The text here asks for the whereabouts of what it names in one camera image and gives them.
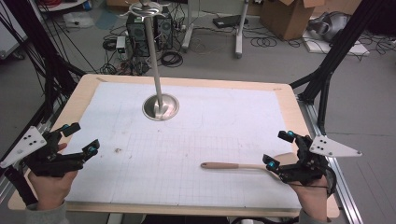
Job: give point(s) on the wooden spatula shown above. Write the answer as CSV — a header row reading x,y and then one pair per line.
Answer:
x,y
219,165

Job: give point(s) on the black computer tower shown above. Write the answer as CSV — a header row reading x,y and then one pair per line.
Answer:
x,y
137,35
164,29

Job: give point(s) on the black frame strut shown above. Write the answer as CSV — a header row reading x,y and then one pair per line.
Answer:
x,y
339,46
46,56

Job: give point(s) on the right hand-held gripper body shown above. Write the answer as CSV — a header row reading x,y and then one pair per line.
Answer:
x,y
306,169

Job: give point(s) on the white foam board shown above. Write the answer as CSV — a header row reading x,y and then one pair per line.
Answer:
x,y
351,48

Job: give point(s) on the metal utensil rack stand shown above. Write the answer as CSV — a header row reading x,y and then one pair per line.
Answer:
x,y
160,107

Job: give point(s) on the small white box device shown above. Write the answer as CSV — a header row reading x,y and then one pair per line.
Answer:
x,y
120,44

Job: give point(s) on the flat black device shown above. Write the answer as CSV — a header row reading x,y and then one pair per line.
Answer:
x,y
229,21

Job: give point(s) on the white cabinet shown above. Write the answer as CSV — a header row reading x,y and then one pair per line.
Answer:
x,y
9,37

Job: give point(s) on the aluminium rail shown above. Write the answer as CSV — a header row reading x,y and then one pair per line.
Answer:
x,y
342,189
18,155

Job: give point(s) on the white round table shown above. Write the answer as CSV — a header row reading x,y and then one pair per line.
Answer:
x,y
59,6

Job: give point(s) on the white grid mat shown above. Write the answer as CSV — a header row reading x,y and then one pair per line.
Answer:
x,y
186,140

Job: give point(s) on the person's right hand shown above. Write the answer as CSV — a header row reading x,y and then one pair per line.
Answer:
x,y
311,199

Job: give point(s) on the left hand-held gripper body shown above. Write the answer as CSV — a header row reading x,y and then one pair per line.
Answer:
x,y
46,161

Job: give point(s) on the person's left hand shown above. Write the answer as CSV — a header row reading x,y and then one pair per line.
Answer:
x,y
51,189

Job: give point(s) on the clear plastic bag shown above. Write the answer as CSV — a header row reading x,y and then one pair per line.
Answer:
x,y
77,19

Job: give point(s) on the grey bag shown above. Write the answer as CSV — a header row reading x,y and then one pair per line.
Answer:
x,y
331,26

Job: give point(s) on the cardboard box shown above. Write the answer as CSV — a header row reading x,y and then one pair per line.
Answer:
x,y
286,18

